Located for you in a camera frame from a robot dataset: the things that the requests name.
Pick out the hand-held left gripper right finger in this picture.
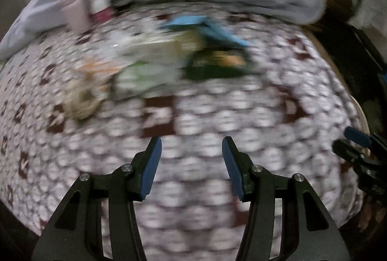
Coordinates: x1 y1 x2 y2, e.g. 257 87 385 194
222 136 351 261

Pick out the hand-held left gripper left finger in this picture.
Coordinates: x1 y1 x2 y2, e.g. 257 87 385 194
32 136 163 261

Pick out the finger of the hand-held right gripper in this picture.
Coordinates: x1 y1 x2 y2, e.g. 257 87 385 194
332 140 383 166
345 126 387 156

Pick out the white bin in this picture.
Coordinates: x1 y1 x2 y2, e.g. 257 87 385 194
352 95 371 156

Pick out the beige paper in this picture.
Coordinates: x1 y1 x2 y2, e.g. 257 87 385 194
63 80 106 119

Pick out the blue plastic packet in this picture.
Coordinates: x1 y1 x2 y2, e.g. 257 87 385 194
160 15 251 48

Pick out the grey maroon printed blanket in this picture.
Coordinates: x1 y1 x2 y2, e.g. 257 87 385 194
0 2 368 261

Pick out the green white milk carton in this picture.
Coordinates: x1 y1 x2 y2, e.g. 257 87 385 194
113 63 182 98

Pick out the dark green snack packet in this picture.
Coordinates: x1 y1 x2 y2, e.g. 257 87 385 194
184 49 257 80

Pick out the orange white snack wrapper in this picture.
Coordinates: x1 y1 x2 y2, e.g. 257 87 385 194
77 60 121 77

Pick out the white cardboard box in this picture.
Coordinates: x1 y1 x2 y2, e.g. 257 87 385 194
121 37 186 65

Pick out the white pill bottle pink label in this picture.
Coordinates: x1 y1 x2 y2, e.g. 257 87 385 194
88 0 115 22

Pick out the pink thermos bottle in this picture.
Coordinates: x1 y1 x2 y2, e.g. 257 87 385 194
59 0 91 33

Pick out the wooden bed frame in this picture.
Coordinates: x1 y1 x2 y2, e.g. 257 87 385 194
304 27 359 101

